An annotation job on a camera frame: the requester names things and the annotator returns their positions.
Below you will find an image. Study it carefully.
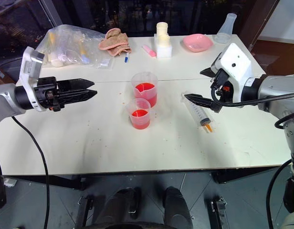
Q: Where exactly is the beige crumpled cloth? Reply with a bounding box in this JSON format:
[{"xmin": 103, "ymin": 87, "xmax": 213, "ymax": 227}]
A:
[{"xmin": 98, "ymin": 28, "xmax": 133, "ymax": 57}]

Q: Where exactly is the yellow tool blue tip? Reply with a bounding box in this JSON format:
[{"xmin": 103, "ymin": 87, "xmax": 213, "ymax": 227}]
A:
[{"xmin": 79, "ymin": 40, "xmax": 90, "ymax": 64}]

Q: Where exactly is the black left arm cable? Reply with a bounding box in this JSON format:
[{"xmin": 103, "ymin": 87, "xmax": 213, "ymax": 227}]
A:
[{"xmin": 11, "ymin": 116, "xmax": 51, "ymax": 229}]

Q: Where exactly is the large beaker with red liquid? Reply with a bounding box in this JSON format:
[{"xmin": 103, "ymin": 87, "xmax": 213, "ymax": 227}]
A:
[{"xmin": 131, "ymin": 72, "xmax": 160, "ymax": 108}]

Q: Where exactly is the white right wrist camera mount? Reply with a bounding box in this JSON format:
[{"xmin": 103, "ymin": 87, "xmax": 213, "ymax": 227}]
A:
[{"xmin": 212, "ymin": 42, "xmax": 254, "ymax": 108}]

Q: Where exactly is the pink marker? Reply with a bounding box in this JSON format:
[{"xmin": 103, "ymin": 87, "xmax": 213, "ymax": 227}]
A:
[{"xmin": 141, "ymin": 44, "xmax": 158, "ymax": 59}]

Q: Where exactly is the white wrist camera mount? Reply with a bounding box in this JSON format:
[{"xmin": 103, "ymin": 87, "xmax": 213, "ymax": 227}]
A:
[
  {"xmin": 19, "ymin": 46, "xmax": 47, "ymax": 113},
  {"xmin": 212, "ymin": 42, "xmax": 254, "ymax": 108}
]

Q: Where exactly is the clear plastic bag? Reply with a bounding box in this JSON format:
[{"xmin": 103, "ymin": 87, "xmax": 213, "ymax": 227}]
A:
[{"xmin": 37, "ymin": 24, "xmax": 115, "ymax": 70}]

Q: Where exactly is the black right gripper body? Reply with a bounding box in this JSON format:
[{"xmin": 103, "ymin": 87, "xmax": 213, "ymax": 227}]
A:
[{"xmin": 210, "ymin": 69, "xmax": 233, "ymax": 103}]

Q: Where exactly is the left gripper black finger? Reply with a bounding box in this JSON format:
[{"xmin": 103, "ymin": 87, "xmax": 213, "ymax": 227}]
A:
[
  {"xmin": 56, "ymin": 78, "xmax": 95, "ymax": 92},
  {"xmin": 57, "ymin": 89, "xmax": 98, "ymax": 106}
]

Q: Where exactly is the dark rounded shape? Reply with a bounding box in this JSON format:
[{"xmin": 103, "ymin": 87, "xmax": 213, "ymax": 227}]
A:
[
  {"xmin": 105, "ymin": 187, "xmax": 142, "ymax": 226},
  {"xmin": 163, "ymin": 186, "xmax": 193, "ymax": 229}
]

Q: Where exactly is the pink plastic dish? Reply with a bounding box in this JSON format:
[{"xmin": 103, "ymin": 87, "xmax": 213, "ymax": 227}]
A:
[{"xmin": 183, "ymin": 33, "xmax": 214, "ymax": 52}]

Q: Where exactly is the white floor label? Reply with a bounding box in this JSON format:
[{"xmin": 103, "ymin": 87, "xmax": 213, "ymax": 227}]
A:
[{"xmin": 3, "ymin": 178, "xmax": 18, "ymax": 187}]

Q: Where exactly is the small beaker with red liquid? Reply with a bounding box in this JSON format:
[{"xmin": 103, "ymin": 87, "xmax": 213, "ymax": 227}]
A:
[{"xmin": 125, "ymin": 97, "xmax": 152, "ymax": 130}]

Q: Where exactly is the clear syringe orange tip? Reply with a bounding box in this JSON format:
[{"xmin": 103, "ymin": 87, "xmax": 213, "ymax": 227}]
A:
[{"xmin": 180, "ymin": 91, "xmax": 215, "ymax": 134}]

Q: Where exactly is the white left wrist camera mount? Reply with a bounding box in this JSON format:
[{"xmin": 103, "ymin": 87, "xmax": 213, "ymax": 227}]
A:
[{"xmin": 19, "ymin": 46, "xmax": 47, "ymax": 113}]

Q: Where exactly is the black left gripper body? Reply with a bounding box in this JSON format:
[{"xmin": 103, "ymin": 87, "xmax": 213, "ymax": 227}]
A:
[{"xmin": 33, "ymin": 76, "xmax": 62, "ymax": 113}]

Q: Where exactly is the black metal floor bracket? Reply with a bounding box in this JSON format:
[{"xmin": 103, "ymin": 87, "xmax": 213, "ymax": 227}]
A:
[
  {"xmin": 206, "ymin": 196, "xmax": 228, "ymax": 229},
  {"xmin": 75, "ymin": 195, "xmax": 95, "ymax": 229}
]

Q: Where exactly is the cream round lid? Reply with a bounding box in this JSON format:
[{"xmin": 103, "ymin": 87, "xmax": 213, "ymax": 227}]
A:
[{"xmin": 51, "ymin": 59, "xmax": 67, "ymax": 68}]

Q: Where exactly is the white block holder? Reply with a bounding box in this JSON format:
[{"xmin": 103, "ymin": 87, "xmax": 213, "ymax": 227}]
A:
[{"xmin": 154, "ymin": 33, "xmax": 173, "ymax": 59}]

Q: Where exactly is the black robot body cable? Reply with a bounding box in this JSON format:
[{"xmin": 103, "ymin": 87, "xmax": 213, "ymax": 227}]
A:
[{"xmin": 265, "ymin": 159, "xmax": 294, "ymax": 229}]

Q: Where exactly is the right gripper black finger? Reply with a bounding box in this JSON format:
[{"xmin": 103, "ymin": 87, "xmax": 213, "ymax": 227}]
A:
[
  {"xmin": 184, "ymin": 94, "xmax": 222, "ymax": 113},
  {"xmin": 199, "ymin": 67, "xmax": 219, "ymax": 78}
]

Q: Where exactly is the tall cream plastic cylinder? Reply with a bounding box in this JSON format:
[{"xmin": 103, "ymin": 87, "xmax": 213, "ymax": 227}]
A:
[{"xmin": 156, "ymin": 21, "xmax": 170, "ymax": 37}]

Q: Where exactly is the clear conical flask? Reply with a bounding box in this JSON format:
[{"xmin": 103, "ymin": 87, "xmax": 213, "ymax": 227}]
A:
[{"xmin": 213, "ymin": 13, "xmax": 237, "ymax": 44}]

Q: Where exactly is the black table frame beam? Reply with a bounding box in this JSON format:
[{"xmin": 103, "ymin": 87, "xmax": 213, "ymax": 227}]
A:
[
  {"xmin": 0, "ymin": 175, "xmax": 83, "ymax": 191},
  {"xmin": 210, "ymin": 166, "xmax": 292, "ymax": 185}
]

